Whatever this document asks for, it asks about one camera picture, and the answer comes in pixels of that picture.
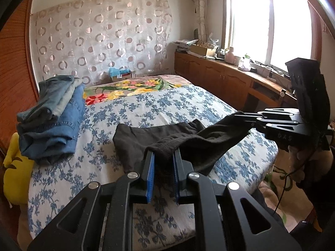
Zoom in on open cardboard box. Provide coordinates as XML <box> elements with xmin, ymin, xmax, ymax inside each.
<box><xmin>189</xmin><ymin>43</ymin><xmax>218</xmax><ymax>57</ymax></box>

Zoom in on pale window curtain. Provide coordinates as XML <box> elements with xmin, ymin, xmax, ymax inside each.
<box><xmin>193</xmin><ymin>0</ymin><xmax>209</xmax><ymax>43</ymax></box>

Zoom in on window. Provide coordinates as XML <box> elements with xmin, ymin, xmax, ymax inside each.
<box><xmin>222</xmin><ymin>0</ymin><xmax>323</xmax><ymax>74</ymax></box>

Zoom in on light grey folded jeans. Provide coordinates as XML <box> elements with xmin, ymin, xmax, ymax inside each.
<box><xmin>52</xmin><ymin>80</ymin><xmax>86</xmax><ymax>116</ymax></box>

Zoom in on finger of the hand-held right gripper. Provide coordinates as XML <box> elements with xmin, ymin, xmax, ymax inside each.
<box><xmin>255</xmin><ymin>121</ymin><xmax>304</xmax><ymax>134</ymax></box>
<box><xmin>233</xmin><ymin>108</ymin><xmax>302</xmax><ymax>126</ymax></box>

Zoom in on bed with blue floral sheet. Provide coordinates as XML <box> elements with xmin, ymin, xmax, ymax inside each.
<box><xmin>27</xmin><ymin>84</ymin><xmax>279</xmax><ymax>247</ymax></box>

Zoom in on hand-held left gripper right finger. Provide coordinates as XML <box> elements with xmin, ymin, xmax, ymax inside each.
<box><xmin>173</xmin><ymin>149</ymin><xmax>303</xmax><ymax>251</ymax></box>

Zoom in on person's right hand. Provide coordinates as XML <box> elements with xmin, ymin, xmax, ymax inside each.
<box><xmin>287</xmin><ymin>145</ymin><xmax>311</xmax><ymax>182</ymax></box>

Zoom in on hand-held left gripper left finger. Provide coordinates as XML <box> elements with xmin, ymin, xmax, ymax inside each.
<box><xmin>27</xmin><ymin>149</ymin><xmax>157</xmax><ymax>251</ymax></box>

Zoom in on dark grey-blue folded jeans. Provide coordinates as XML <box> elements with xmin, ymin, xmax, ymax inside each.
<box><xmin>16</xmin><ymin>75</ymin><xmax>77</xmax><ymax>122</ymax></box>

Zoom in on small cardboard box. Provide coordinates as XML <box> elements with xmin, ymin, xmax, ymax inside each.
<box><xmin>111</xmin><ymin>71</ymin><xmax>133</xmax><ymax>83</ymax></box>

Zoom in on stack of papers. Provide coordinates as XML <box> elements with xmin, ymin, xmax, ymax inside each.
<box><xmin>176</xmin><ymin>39</ymin><xmax>200</xmax><ymax>52</ymax></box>

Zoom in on black cable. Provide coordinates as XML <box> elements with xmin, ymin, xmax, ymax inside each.
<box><xmin>273</xmin><ymin>149</ymin><xmax>314</xmax><ymax>215</ymax></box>

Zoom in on yellow plush toy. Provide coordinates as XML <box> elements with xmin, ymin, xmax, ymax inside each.
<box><xmin>2</xmin><ymin>132</ymin><xmax>35</xmax><ymax>206</ymax></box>

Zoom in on circle patterned wall curtain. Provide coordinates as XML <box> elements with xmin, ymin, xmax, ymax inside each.
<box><xmin>31</xmin><ymin>0</ymin><xmax>175</xmax><ymax>88</ymax></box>

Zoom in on colourful floral blanket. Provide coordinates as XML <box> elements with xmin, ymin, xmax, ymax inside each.
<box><xmin>83</xmin><ymin>74</ymin><xmax>195</xmax><ymax>107</ymax></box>

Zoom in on white jug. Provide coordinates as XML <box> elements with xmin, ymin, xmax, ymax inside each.
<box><xmin>224</xmin><ymin>46</ymin><xmax>236</xmax><ymax>65</ymax></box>

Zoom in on wooden cabinet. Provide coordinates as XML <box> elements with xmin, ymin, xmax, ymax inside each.
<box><xmin>174</xmin><ymin>50</ymin><xmax>298</xmax><ymax>111</ymax></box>

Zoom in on black pants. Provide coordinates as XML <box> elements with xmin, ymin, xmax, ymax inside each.
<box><xmin>112</xmin><ymin>112</ymin><xmax>252</xmax><ymax>177</ymax></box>

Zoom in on white plastic bag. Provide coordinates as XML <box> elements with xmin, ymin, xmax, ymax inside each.
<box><xmin>238</xmin><ymin>54</ymin><xmax>253</xmax><ymax>72</ymax></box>

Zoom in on blue folded jeans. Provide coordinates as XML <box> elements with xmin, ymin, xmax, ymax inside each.
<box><xmin>18</xmin><ymin>86</ymin><xmax>86</xmax><ymax>166</ymax></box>

